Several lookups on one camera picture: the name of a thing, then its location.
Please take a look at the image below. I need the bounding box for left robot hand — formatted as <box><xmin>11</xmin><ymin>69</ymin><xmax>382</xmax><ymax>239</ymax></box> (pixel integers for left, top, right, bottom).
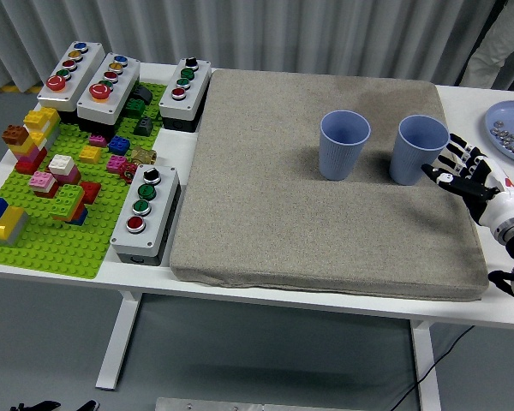
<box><xmin>9</xmin><ymin>400</ymin><xmax>100</xmax><ymax>411</ymax></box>

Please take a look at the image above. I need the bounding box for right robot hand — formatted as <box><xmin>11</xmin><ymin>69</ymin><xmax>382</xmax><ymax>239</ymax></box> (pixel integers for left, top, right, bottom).
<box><xmin>420</xmin><ymin>133</ymin><xmax>514</xmax><ymax>228</ymax></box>

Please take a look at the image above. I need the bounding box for blue ribbed plastic cup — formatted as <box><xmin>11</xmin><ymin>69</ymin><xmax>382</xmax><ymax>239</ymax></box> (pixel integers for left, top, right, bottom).
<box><xmin>319</xmin><ymin>110</ymin><xmax>372</xmax><ymax>182</ymax></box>
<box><xmin>388</xmin><ymin>114</ymin><xmax>451</xmax><ymax>187</ymax></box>

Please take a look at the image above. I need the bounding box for blue plate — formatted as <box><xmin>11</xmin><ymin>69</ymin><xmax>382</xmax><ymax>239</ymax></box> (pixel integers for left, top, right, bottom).
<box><xmin>484</xmin><ymin>100</ymin><xmax>514</xmax><ymax>167</ymax></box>

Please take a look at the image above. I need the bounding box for white table leg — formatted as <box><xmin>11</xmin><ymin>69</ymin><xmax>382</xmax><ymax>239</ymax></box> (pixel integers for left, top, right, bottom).
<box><xmin>95</xmin><ymin>290</ymin><xmax>142</xmax><ymax>391</ymax></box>
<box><xmin>409</xmin><ymin>319</ymin><xmax>442</xmax><ymax>411</ymax></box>

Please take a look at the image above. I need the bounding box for person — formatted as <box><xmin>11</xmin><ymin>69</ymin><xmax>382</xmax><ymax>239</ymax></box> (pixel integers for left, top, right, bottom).
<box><xmin>457</xmin><ymin>0</ymin><xmax>514</xmax><ymax>92</ymax></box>

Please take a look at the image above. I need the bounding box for green brick baseplate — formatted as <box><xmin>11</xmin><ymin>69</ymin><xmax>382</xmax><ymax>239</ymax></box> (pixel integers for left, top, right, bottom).
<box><xmin>0</xmin><ymin>80</ymin><xmax>169</xmax><ymax>280</ymax></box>

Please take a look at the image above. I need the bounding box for yellow grey brick stack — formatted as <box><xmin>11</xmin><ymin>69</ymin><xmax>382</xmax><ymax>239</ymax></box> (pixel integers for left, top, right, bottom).
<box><xmin>0</xmin><ymin>205</ymin><xmax>29</xmax><ymax>247</ymax></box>

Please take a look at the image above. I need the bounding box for green orange blue brick stack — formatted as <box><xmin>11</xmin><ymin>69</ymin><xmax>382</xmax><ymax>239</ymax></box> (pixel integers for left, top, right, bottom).
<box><xmin>48</xmin><ymin>183</ymin><xmax>89</xmax><ymax>227</ymax></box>

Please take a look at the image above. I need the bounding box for grey-brown cushion mat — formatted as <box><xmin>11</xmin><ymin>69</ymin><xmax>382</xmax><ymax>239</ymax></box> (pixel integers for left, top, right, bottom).
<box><xmin>170</xmin><ymin>68</ymin><xmax>491</xmax><ymax>303</ymax></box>

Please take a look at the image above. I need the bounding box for pink red brick stack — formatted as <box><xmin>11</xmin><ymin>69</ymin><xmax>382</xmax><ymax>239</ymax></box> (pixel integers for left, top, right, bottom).
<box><xmin>28</xmin><ymin>170</ymin><xmax>61</xmax><ymax>200</ymax></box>

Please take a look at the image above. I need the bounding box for four-button control box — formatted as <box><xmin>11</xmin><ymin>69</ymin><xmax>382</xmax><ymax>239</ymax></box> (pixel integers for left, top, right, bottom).
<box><xmin>110</xmin><ymin>164</ymin><xmax>183</xmax><ymax>267</ymax></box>
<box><xmin>158</xmin><ymin>57</ymin><xmax>212</xmax><ymax>133</ymax></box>

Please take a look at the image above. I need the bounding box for white pink brick stack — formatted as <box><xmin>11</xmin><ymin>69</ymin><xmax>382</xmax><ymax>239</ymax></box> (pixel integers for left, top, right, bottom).
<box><xmin>47</xmin><ymin>153</ymin><xmax>83</xmax><ymax>186</ymax></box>

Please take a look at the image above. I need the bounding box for magenta brick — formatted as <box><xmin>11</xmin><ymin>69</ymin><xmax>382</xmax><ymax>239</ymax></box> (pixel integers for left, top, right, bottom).
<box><xmin>106</xmin><ymin>154</ymin><xmax>129</xmax><ymax>174</ymax></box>

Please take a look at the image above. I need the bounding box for brass valve fitting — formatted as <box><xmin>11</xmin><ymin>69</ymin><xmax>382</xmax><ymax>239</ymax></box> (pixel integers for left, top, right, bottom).
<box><xmin>130</xmin><ymin>146</ymin><xmax>158</xmax><ymax>166</ymax></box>

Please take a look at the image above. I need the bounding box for brown yellow red brick tower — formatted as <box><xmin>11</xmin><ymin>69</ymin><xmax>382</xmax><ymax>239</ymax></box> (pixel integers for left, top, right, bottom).
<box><xmin>1</xmin><ymin>123</ymin><xmax>49</xmax><ymax>176</ymax></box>

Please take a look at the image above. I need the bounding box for white pleated curtain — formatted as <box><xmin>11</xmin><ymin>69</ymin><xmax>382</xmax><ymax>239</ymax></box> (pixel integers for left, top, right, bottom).
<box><xmin>0</xmin><ymin>0</ymin><xmax>505</xmax><ymax>93</ymax></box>

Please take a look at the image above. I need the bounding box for yellow white brick stack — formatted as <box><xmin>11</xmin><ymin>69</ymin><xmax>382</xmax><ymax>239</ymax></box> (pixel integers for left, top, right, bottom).
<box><xmin>23</xmin><ymin>106</ymin><xmax>63</xmax><ymax>149</ymax></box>

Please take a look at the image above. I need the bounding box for dark green brick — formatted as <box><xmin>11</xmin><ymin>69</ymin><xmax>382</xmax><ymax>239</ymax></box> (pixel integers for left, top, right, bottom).
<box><xmin>124</xmin><ymin>97</ymin><xmax>147</xmax><ymax>119</ymax></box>

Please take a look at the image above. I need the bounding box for five-button control box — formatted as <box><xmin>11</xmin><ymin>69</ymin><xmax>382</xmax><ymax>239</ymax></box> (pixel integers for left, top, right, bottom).
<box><xmin>36</xmin><ymin>40</ymin><xmax>107</xmax><ymax>125</ymax></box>
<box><xmin>75</xmin><ymin>51</ymin><xmax>141</xmax><ymax>138</ymax></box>

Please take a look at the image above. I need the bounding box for black floor cable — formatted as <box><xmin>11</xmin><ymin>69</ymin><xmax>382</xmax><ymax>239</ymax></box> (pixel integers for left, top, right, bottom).
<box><xmin>387</xmin><ymin>325</ymin><xmax>476</xmax><ymax>411</ymax></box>

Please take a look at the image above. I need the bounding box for red valve handle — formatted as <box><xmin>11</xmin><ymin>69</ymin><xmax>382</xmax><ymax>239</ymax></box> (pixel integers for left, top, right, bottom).
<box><xmin>118</xmin><ymin>161</ymin><xmax>139</xmax><ymax>185</ymax></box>

